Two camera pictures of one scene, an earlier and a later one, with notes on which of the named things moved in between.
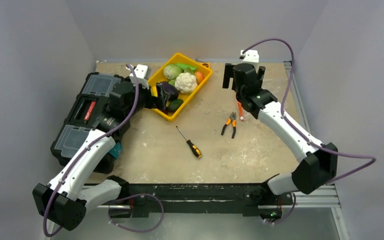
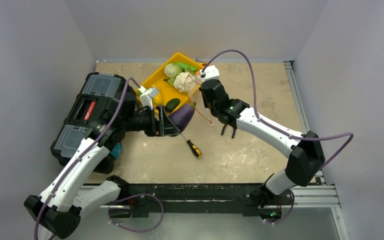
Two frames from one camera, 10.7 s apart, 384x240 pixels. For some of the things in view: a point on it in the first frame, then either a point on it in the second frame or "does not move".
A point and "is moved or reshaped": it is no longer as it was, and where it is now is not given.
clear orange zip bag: (241, 111) is moved or reshaped
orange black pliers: (232, 118) does not move
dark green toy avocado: (174, 104) does not move
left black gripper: (162, 96) → (166, 127)
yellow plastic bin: (159, 76) does not move
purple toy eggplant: (169, 88) → (181, 117)
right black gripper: (229, 75) → (225, 120)
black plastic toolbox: (90, 105) does not move
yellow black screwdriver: (195, 149) does not move
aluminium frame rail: (325, 198) does not move
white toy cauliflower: (185, 83) does not move
